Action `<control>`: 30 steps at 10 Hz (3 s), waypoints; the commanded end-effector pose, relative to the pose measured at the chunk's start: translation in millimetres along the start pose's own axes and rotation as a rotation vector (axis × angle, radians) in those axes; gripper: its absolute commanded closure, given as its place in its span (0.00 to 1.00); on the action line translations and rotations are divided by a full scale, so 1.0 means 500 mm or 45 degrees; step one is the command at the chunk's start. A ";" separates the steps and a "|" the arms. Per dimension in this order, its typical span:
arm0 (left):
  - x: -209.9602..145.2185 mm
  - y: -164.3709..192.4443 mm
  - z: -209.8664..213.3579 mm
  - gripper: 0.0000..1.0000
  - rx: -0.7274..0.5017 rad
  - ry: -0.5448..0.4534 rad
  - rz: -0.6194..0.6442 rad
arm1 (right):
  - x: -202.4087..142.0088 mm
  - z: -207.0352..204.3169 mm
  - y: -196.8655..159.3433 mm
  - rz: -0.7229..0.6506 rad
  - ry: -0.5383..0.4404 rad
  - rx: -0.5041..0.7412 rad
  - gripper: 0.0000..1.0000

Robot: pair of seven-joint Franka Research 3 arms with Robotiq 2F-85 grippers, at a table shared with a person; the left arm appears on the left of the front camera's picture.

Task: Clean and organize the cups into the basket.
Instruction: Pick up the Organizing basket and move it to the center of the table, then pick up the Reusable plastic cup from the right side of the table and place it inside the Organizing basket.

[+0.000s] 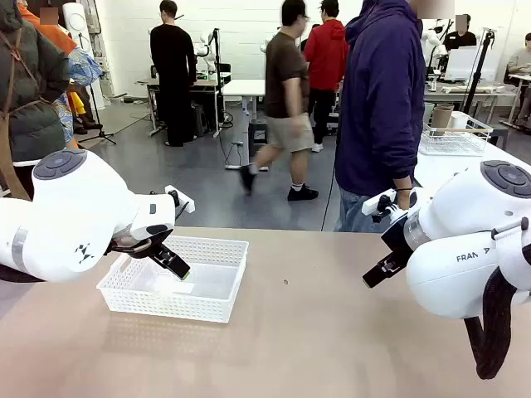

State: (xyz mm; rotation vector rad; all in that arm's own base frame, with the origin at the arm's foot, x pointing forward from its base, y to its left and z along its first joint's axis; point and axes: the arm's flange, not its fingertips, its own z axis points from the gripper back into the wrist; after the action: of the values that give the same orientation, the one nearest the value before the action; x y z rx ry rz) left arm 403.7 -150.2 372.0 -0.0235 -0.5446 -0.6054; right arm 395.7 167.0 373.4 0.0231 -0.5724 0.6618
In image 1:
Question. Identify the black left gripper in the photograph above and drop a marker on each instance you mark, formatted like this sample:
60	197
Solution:
137	248

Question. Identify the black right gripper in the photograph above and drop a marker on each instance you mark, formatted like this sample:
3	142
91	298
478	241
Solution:
398	236

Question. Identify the white perforated plastic basket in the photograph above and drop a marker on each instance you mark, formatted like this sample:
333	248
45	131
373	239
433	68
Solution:
174	307

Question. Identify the pale mint green cup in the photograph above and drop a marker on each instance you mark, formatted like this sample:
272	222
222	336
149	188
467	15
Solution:
428	114

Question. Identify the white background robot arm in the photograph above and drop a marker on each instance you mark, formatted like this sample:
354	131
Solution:
205	51
264	46
431	41

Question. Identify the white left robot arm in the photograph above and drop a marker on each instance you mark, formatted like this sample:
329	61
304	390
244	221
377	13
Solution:
83	207

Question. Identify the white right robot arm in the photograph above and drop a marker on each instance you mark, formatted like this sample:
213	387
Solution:
456	215

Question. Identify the person's right forearm purple sleeve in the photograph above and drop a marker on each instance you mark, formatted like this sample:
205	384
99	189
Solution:
408	137

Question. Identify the person's right hand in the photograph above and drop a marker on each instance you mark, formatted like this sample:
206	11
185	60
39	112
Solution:
403	200

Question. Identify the white paper slip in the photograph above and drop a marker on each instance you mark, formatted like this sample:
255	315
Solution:
176	287

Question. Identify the white round-cornered table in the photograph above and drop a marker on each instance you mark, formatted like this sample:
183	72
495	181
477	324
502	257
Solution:
439	168

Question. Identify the black step stool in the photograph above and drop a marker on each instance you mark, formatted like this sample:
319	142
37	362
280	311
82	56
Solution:
259	137

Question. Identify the black thin tripod stand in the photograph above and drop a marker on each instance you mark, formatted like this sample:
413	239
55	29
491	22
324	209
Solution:
96	120

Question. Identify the person in purple hoodie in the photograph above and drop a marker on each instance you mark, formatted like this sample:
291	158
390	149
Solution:
373	103

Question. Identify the white cup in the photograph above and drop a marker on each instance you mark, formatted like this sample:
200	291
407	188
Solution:
459	120

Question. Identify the black light stand pole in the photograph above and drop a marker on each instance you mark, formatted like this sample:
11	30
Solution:
215	83

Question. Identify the white standing desk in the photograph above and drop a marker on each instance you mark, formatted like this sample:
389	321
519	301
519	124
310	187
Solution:
245	88

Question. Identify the grey work table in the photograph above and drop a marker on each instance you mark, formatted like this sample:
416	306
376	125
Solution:
456	94

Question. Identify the person in black clothes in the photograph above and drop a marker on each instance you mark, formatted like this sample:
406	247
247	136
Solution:
172	62

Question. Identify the person in grey-green jacket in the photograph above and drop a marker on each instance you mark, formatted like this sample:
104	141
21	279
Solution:
29	103

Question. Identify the person in orange and blue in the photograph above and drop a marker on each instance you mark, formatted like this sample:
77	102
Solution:
83	66

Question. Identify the person in brown t-shirt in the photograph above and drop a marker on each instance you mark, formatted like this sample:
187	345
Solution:
286	70

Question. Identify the white monitor back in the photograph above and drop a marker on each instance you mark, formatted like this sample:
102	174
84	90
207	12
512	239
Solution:
464	64

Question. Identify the person in red hoodie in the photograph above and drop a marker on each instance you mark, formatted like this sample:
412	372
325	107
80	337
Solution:
327	54

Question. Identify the seated person in black shirt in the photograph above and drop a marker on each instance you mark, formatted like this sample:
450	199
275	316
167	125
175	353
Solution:
460	39

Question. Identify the person in grey shirt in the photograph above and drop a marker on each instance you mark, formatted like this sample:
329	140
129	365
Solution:
520	58

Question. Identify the white rounded standing panel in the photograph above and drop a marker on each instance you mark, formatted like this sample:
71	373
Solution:
76	20

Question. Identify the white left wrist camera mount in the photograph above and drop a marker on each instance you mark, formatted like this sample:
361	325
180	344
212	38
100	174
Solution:
186	206

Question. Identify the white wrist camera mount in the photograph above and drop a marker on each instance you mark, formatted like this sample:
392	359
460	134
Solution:
369	205
186	206

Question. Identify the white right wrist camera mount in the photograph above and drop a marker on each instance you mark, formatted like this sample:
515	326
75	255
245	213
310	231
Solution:
369	205

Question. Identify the black frame work desk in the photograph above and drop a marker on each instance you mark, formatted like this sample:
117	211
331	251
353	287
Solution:
207	83

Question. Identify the black camera tripod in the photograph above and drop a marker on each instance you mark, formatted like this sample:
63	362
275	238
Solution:
481	74

